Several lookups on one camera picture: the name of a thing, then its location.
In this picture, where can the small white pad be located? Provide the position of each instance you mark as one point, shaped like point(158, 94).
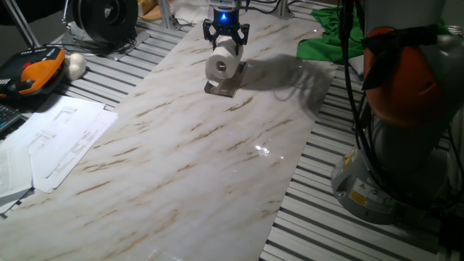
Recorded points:
point(357, 65)

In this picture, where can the chrome toilet paper holder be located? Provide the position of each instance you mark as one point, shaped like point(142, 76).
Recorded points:
point(228, 90)

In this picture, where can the green cloth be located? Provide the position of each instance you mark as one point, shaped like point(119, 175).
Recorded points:
point(326, 40)

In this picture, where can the white rounded plastic object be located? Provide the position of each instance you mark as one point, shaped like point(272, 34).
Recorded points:
point(76, 65)

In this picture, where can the white crumpled cloth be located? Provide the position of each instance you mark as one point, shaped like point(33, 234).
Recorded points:
point(190, 11)

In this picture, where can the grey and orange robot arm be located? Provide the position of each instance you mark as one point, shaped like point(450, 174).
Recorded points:
point(409, 90)

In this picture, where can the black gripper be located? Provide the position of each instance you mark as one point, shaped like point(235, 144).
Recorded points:
point(226, 21)

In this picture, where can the white toilet paper roll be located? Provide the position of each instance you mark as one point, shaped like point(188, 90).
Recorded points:
point(228, 50)

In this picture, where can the white text paper sheet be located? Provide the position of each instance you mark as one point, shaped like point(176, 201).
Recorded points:
point(14, 170)

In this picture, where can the white printed paper sheet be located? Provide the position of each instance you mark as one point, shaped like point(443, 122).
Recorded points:
point(65, 137)
point(99, 132)

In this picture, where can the black filament spool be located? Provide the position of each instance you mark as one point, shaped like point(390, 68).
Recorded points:
point(105, 18)

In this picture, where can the thick aluminium strut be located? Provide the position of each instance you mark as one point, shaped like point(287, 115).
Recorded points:
point(21, 25)

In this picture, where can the black computer keyboard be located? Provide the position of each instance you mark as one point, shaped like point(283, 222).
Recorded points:
point(7, 116)

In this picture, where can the aluminium post beside wooden board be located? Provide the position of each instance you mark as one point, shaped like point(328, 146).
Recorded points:
point(167, 14)

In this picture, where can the orange and black teach pendant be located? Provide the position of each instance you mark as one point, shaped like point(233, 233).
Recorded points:
point(40, 70)

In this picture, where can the yellow block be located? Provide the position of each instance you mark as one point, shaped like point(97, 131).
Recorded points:
point(146, 5)

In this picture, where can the aluminium post with foot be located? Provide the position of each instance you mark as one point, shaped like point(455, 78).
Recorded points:
point(282, 9)

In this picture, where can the round wooden board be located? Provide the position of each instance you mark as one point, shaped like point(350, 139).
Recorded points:
point(152, 16)

